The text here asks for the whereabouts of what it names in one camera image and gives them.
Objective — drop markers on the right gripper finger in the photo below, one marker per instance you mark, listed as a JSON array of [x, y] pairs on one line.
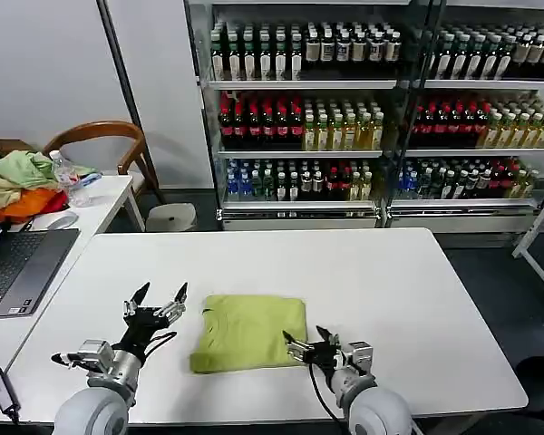
[[299, 351], [332, 342]]

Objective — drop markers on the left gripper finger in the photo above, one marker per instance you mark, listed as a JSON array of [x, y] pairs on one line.
[[130, 309], [172, 312]]

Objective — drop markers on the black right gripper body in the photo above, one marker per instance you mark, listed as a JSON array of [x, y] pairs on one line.
[[326, 359]]

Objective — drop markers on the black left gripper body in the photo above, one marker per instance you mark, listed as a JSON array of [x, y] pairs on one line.
[[141, 328]]

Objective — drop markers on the yellow-green t-shirt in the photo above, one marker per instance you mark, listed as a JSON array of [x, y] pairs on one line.
[[249, 331]]

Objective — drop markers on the white round floor stool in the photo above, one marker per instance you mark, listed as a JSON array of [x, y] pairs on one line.
[[172, 217]]

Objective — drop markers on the grey computer mouse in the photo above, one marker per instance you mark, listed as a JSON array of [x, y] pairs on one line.
[[63, 220]]

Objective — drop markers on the dark grey laptop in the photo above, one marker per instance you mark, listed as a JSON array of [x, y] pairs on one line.
[[22, 267]]

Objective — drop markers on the white side desk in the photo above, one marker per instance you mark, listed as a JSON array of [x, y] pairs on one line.
[[109, 195]]

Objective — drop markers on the clear plastic water bottle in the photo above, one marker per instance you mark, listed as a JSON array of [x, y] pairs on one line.
[[65, 181]]

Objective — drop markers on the orange crumpled garment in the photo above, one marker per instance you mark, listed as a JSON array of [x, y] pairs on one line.
[[32, 204]]

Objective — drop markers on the green crumpled garment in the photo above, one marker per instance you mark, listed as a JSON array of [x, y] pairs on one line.
[[25, 167]]

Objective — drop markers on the wooden chair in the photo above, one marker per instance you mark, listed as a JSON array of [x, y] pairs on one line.
[[95, 131]]

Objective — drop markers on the black slanted pole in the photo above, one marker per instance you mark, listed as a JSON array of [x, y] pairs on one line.
[[131, 104]]

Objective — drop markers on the drinks shelf with bottles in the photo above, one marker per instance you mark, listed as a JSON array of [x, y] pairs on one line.
[[476, 118], [299, 113]]

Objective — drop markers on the white metal frame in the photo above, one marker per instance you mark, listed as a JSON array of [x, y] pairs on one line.
[[541, 244]]

